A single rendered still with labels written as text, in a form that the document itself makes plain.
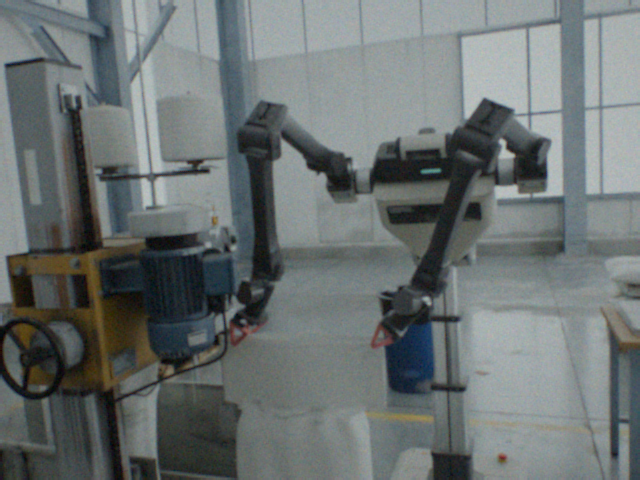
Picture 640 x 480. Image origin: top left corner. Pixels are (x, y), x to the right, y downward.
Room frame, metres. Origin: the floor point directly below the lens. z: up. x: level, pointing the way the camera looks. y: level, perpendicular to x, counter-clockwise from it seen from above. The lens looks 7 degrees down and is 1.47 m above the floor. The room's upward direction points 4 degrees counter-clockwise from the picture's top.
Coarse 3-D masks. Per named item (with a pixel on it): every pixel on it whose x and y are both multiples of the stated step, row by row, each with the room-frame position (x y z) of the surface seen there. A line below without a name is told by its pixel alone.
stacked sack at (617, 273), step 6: (624, 264) 4.40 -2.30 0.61; (636, 264) 4.29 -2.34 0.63; (612, 270) 4.30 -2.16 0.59; (618, 270) 4.23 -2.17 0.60; (624, 270) 4.18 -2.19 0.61; (630, 270) 4.13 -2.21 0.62; (636, 270) 4.11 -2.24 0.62; (612, 276) 4.15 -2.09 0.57; (618, 276) 4.12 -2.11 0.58; (624, 276) 4.10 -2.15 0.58; (630, 276) 4.08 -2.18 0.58; (636, 276) 4.06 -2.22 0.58; (624, 282) 4.11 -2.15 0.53; (630, 282) 4.08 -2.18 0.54; (636, 282) 4.06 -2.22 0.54
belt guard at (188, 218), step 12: (192, 204) 1.53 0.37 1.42; (132, 216) 1.23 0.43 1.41; (144, 216) 1.21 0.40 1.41; (156, 216) 1.20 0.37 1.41; (168, 216) 1.20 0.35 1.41; (180, 216) 1.21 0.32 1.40; (192, 216) 1.23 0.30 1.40; (204, 216) 1.26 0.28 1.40; (132, 228) 1.23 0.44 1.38; (144, 228) 1.21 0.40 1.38; (156, 228) 1.20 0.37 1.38; (168, 228) 1.20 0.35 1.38; (180, 228) 1.21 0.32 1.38; (192, 228) 1.23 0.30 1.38; (204, 228) 1.26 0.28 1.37
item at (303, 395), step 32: (256, 352) 1.56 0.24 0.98; (288, 352) 1.51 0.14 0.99; (320, 352) 1.50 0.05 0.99; (352, 352) 1.50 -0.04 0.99; (224, 384) 1.61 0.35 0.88; (256, 384) 1.56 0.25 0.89; (288, 384) 1.51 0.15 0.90; (320, 384) 1.50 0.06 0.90; (352, 384) 1.50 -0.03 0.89; (384, 384) 1.48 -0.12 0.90; (256, 416) 1.54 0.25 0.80; (288, 416) 1.50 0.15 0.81; (320, 416) 1.47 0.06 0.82; (352, 416) 1.47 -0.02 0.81; (256, 448) 1.52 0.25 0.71; (288, 448) 1.48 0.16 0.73; (320, 448) 1.45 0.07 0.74; (352, 448) 1.45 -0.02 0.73
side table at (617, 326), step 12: (612, 312) 2.55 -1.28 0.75; (612, 324) 2.36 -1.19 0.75; (624, 324) 2.35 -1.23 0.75; (612, 336) 2.63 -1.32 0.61; (624, 336) 2.19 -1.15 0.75; (636, 336) 2.18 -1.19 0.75; (612, 348) 2.64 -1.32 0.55; (624, 348) 2.13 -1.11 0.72; (636, 348) 2.11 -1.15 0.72; (612, 360) 2.64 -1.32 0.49; (636, 360) 2.14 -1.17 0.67; (612, 372) 2.64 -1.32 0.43; (636, 372) 2.14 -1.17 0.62; (612, 384) 2.64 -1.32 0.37; (636, 384) 2.14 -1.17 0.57; (612, 396) 2.64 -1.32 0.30; (636, 396) 2.14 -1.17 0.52; (612, 408) 2.64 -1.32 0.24; (636, 408) 2.14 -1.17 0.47; (612, 420) 2.64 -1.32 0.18; (624, 420) 2.62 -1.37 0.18; (636, 420) 2.14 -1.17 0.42; (612, 432) 2.64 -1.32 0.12; (636, 432) 2.14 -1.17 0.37; (612, 444) 2.64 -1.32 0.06; (636, 444) 2.14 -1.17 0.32; (636, 456) 2.14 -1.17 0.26; (636, 468) 2.14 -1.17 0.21
